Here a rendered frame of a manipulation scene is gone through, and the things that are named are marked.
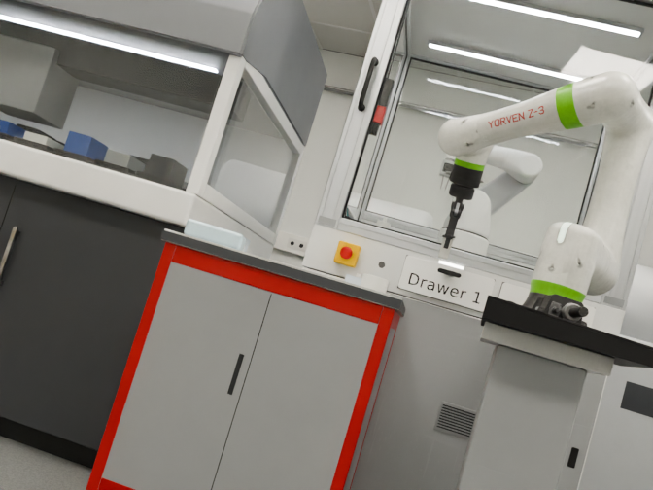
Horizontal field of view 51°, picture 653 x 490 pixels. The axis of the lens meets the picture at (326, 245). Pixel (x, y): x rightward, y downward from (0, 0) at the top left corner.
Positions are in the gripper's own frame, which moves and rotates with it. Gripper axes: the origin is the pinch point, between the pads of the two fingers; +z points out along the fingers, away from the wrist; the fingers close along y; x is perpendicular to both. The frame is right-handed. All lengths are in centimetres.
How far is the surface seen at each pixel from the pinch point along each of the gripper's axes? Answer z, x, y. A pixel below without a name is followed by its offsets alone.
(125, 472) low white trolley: 58, -59, 77
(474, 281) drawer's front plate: 8.5, 11.7, -2.0
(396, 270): 12.3, -13.0, -2.5
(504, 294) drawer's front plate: 9.7, 21.6, -1.6
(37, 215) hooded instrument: 21, -128, 20
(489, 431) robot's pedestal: 23, 20, 69
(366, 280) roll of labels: 3.9, -17.2, 46.0
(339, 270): 17.2, -31.0, -0.7
